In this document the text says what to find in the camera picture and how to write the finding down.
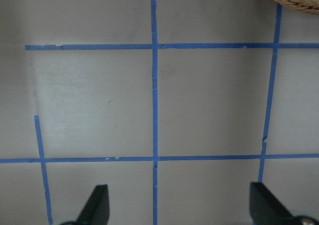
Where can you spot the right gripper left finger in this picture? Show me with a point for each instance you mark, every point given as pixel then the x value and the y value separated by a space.
pixel 96 210

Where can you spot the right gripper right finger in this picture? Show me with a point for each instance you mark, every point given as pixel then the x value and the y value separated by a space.
pixel 266 209

